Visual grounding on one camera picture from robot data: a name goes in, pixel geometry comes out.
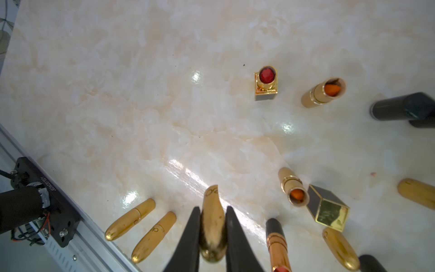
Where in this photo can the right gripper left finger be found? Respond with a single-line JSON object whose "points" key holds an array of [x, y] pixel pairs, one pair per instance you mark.
{"points": [[186, 255]]}

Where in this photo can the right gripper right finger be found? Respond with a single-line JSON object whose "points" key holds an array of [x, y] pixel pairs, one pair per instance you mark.
{"points": [[239, 256]]}

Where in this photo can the gold bullet lipstick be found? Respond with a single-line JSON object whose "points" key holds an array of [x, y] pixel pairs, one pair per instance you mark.
{"points": [[325, 92], [293, 187], [213, 233], [153, 237], [127, 221]]}

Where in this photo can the black lipstick front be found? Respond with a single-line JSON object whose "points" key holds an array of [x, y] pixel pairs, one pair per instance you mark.
{"points": [[277, 246]]}

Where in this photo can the square gold lipstick cap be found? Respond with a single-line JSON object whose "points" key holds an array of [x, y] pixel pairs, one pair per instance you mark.
{"points": [[327, 209]]}

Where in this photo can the square gold lipstick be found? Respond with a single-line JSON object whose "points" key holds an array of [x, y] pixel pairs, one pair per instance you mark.
{"points": [[266, 84]]}

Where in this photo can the gold bullet lipstick cap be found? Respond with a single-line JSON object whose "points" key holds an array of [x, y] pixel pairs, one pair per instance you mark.
{"points": [[418, 192]]}

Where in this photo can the black lipstick tube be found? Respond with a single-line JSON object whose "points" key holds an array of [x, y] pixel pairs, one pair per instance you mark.
{"points": [[415, 106]]}

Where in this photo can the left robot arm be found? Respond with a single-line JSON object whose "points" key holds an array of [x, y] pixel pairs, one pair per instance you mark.
{"points": [[21, 206]]}

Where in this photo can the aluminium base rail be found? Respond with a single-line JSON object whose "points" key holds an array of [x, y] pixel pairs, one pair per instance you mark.
{"points": [[72, 227]]}

